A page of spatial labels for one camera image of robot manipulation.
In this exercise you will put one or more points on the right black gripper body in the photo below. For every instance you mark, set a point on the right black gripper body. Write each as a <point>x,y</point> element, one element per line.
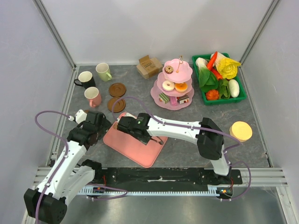
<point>145,140</point>

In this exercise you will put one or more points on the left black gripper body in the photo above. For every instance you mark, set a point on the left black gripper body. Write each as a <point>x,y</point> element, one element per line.
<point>101,129</point>

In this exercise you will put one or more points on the green layered cake slice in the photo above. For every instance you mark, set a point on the green layered cake slice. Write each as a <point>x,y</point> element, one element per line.
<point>164,98</point>

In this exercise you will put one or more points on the small orange glazed donut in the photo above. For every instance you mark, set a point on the small orange glazed donut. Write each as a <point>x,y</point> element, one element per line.
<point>181,87</point>

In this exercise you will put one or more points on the small chocolate nut donut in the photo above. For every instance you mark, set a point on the small chocolate nut donut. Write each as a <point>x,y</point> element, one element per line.
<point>168,69</point>

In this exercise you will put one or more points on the metal serving tongs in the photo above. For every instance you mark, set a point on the metal serving tongs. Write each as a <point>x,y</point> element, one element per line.
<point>158,140</point>

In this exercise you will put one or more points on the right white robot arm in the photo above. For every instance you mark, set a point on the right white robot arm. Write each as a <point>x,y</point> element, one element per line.
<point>205,134</point>

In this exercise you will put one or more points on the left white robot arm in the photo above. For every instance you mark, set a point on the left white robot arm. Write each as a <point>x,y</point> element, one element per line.
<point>48,202</point>

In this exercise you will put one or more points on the pink serving tray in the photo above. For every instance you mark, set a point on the pink serving tray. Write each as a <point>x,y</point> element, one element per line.
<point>144,155</point>

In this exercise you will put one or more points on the brown saucer middle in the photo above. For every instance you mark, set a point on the brown saucer middle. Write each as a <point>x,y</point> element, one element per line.
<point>116,106</point>

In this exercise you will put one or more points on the brown saucer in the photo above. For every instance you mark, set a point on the brown saucer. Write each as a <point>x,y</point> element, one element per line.
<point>117,90</point>
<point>116,106</point>

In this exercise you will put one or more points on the pink mug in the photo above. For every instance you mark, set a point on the pink mug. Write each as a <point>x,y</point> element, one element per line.
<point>92,94</point>

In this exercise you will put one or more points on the brown saucer upper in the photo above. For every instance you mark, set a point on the brown saucer upper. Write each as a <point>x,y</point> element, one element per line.
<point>117,90</point>

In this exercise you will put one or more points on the pink layered cake slice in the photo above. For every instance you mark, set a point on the pink layered cake slice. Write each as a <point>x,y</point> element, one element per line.
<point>173,101</point>

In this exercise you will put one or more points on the pink three tier stand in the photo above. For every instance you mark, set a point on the pink three tier stand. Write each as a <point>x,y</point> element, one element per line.
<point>182,73</point>

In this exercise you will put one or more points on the black mug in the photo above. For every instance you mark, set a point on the black mug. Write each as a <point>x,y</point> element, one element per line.
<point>85,79</point>

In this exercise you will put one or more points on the chocolate cake slice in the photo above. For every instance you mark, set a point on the chocolate cake slice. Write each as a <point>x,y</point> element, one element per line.
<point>183,99</point>

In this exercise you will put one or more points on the cardboard box stack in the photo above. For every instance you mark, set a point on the cardboard box stack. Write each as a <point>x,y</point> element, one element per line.
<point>149,67</point>

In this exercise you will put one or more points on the green mug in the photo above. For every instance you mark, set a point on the green mug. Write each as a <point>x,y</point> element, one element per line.
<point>103,72</point>

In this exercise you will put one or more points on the orange pumpkin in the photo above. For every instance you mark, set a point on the orange pumpkin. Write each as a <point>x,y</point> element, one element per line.
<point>212,95</point>

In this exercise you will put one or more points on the green bok choy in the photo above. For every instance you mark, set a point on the green bok choy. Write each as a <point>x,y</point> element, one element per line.
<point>207,80</point>

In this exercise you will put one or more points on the spinach leaves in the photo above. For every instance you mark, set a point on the spinach leaves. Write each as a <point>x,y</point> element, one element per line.
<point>223,89</point>

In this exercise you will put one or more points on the green plastic crate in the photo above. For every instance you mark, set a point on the green plastic crate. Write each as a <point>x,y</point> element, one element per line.
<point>242,94</point>

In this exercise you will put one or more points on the red chili pepper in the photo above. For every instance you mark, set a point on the red chili pepper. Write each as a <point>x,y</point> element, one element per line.
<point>212,61</point>

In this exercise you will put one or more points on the yellow round sponge cake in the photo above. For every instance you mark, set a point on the yellow round sponge cake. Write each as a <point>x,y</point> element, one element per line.
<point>241,131</point>

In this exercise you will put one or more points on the white eggplant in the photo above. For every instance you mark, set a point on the white eggplant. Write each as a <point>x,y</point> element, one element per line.
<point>234,88</point>

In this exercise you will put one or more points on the yellow napa cabbage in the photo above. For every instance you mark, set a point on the yellow napa cabbage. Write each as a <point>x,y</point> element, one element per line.
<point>227,67</point>

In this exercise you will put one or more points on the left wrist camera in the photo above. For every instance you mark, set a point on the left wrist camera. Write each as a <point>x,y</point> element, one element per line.
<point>79,117</point>

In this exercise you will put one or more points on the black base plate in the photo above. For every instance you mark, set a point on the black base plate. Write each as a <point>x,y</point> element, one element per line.
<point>164,179</point>

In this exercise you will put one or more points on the white cable duct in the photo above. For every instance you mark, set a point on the white cable duct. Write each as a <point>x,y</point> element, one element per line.
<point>90,190</point>

